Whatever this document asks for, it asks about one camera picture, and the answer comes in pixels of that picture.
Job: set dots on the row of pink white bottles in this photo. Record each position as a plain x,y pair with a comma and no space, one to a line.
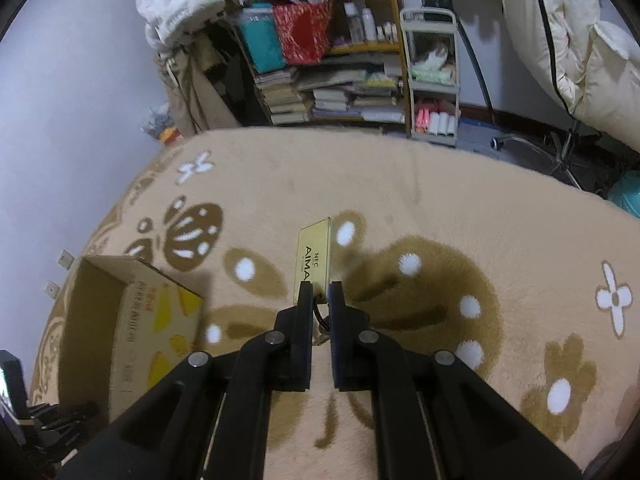
440,122

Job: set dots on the row of cosmetic bottles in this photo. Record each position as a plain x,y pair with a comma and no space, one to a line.
365,22

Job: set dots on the dark hanging garment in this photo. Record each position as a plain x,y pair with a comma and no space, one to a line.
220,60

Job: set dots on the green tissue packs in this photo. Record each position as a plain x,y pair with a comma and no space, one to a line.
432,76

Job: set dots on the black pole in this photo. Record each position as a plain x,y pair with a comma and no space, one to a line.
477,72

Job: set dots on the red gift bag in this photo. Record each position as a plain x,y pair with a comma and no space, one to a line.
302,30

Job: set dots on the cream padded chair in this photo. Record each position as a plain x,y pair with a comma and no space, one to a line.
575,35

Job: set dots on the white puffer jacket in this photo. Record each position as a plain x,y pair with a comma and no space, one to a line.
175,5

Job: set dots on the teal bag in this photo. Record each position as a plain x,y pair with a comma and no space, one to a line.
262,42

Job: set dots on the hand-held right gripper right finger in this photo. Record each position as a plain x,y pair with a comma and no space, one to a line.
339,345

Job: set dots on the wall socket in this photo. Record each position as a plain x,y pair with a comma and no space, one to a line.
51,288
65,258

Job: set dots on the cardboard box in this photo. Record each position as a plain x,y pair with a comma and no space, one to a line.
135,320

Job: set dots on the white trolley cart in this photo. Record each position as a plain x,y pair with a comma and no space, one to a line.
430,14

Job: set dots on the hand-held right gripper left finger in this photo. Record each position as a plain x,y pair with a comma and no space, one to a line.
302,340

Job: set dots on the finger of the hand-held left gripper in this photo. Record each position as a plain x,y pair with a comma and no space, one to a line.
65,412
62,442

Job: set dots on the beige hanging garment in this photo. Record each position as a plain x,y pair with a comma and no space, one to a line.
190,100

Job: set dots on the printed beige blanket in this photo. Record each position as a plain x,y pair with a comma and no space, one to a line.
400,185

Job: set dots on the stack of books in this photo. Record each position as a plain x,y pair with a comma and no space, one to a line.
325,100

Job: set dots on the wooden shelf unit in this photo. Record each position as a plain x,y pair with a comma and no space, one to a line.
392,20

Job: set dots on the gold card tag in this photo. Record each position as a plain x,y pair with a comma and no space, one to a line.
312,255

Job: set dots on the plastic bag of toys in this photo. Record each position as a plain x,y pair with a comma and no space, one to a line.
162,127

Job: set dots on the brown white plush toy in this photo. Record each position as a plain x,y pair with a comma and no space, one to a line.
432,55

